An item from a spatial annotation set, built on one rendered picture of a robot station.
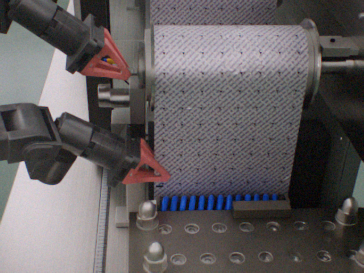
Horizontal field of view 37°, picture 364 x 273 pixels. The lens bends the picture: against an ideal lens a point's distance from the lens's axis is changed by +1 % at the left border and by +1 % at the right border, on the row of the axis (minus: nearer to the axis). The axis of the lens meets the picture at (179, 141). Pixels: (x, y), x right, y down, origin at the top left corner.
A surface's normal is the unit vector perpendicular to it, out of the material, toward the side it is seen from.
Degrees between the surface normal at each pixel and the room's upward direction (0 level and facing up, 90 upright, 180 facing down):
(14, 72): 0
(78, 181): 0
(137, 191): 90
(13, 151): 111
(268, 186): 90
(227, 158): 90
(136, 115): 90
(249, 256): 0
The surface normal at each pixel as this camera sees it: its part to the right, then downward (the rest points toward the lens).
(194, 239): 0.03, -0.84
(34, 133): 0.27, -0.63
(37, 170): 0.40, 0.76
